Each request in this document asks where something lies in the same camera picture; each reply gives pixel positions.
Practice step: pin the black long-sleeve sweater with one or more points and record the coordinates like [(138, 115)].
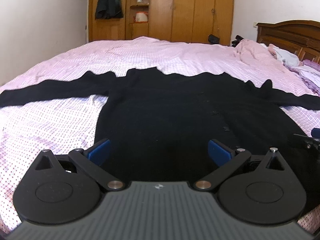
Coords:
[(159, 125)]

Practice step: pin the black bag by wardrobe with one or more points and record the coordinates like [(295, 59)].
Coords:
[(213, 39)]

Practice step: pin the white orange container on shelf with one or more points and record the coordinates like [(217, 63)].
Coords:
[(141, 17)]

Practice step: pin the pink rumpled blanket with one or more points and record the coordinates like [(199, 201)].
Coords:
[(251, 52)]

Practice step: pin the black hanging jacket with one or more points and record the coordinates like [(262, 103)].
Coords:
[(108, 9)]

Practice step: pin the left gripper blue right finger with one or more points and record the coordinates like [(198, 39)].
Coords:
[(219, 153)]

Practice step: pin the dark wooden headboard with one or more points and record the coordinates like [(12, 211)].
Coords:
[(300, 37)]

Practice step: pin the purple ruffled pillow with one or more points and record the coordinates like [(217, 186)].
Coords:
[(308, 71)]

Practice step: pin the black item beside bed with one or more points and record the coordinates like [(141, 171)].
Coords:
[(236, 41)]

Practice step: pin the wooden wardrobe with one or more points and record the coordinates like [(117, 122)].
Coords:
[(190, 21)]

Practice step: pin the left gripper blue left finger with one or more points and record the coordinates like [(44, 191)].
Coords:
[(99, 152)]

